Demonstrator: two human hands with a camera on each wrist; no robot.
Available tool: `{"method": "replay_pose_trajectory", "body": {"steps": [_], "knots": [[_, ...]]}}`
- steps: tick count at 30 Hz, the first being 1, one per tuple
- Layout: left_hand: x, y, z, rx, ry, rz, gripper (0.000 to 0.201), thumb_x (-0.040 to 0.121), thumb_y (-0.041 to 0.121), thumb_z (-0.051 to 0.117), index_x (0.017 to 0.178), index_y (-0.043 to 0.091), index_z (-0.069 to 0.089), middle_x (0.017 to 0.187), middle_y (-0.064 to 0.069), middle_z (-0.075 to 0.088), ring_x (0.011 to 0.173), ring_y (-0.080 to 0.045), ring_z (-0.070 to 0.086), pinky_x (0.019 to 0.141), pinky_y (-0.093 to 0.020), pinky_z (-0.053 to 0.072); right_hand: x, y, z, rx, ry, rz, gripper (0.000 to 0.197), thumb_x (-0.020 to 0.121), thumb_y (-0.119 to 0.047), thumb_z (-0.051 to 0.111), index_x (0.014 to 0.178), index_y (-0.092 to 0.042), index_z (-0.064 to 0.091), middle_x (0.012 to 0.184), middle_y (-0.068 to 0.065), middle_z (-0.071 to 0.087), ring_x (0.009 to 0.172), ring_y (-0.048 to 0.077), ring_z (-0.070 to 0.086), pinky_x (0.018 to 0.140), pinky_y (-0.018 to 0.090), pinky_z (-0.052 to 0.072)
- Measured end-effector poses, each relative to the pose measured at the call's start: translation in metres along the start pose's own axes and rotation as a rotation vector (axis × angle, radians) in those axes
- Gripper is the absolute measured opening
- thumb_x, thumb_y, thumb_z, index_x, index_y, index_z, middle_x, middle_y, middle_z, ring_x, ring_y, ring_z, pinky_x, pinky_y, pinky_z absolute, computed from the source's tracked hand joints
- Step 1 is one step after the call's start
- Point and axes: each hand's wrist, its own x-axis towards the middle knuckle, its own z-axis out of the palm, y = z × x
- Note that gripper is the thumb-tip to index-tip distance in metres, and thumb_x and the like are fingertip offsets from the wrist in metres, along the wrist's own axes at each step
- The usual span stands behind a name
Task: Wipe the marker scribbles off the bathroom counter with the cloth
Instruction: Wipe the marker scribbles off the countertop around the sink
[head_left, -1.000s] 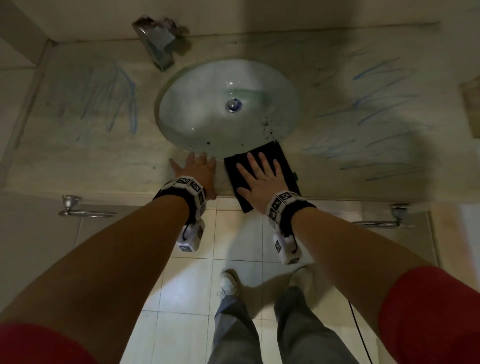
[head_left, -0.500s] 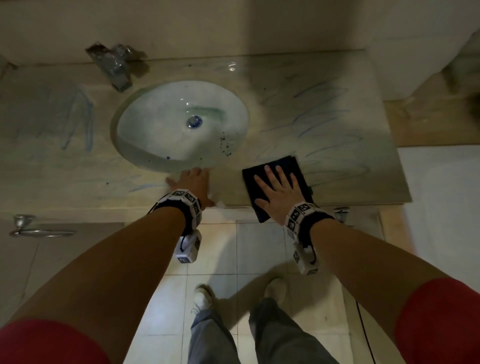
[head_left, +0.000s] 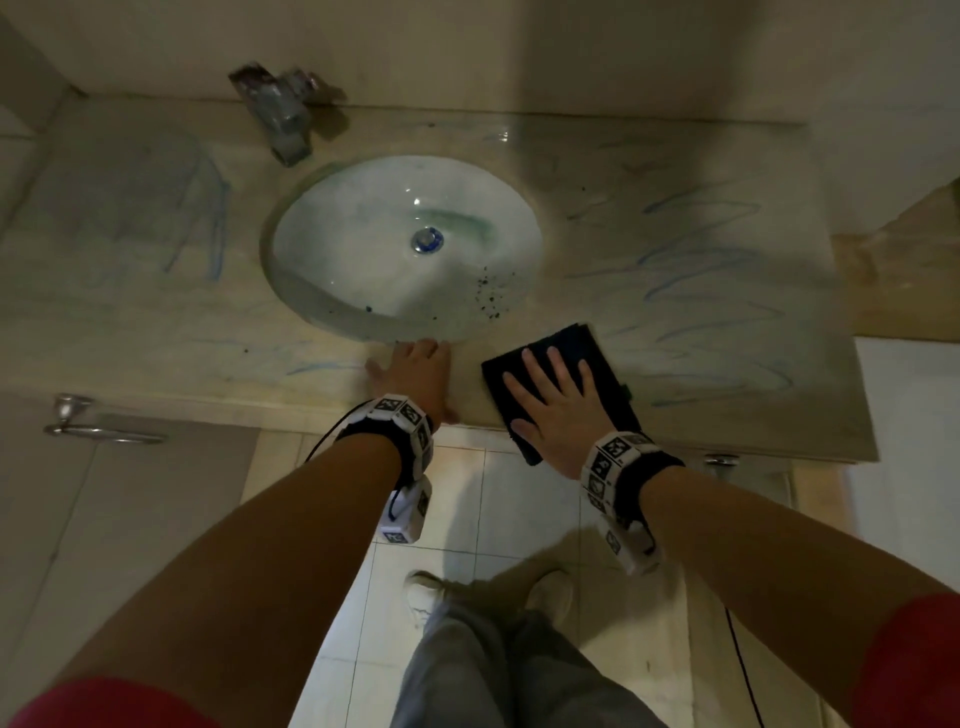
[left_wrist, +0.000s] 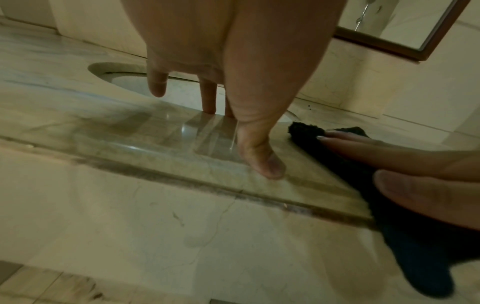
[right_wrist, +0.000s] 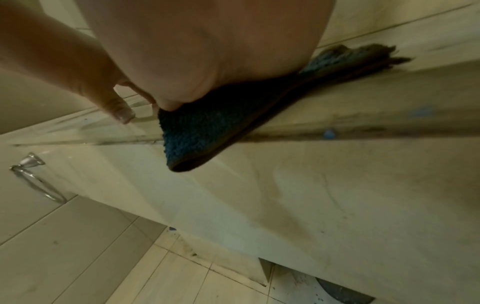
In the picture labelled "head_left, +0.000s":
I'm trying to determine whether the white oval sink basin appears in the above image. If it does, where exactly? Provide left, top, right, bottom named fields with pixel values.
left=260, top=153, right=545, bottom=345

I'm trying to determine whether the person's right forearm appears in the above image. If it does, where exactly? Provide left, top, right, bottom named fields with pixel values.
left=638, top=466, right=954, bottom=721

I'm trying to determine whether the chrome faucet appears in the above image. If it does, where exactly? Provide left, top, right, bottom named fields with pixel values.
left=228, top=62, right=324, bottom=168

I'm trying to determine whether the white shoe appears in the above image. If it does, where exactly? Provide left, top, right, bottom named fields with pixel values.
left=403, top=569, right=451, bottom=624
left=524, top=569, right=575, bottom=628

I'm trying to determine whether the person's left hand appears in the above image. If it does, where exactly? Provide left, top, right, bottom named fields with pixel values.
left=365, top=338, right=460, bottom=427

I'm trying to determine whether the person's right hand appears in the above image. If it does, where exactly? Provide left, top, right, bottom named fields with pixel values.
left=500, top=346, right=618, bottom=481

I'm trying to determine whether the person's left forearm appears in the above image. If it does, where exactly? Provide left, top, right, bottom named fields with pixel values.
left=56, top=433, right=403, bottom=706

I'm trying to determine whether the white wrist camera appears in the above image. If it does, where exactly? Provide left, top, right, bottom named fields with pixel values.
left=596, top=513, right=661, bottom=577
left=377, top=476, right=434, bottom=546

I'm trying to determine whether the beige stone tub ledge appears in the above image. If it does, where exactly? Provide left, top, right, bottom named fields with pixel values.
left=830, top=179, right=960, bottom=345

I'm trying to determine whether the red shirt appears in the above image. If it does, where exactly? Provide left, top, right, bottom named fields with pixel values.
left=7, top=592, right=960, bottom=728

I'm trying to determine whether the black cloth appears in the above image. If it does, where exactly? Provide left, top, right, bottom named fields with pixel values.
left=480, top=323, right=643, bottom=468

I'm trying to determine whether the black cable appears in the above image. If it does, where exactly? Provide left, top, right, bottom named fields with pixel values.
left=303, top=401, right=373, bottom=463
left=723, top=607, right=766, bottom=728

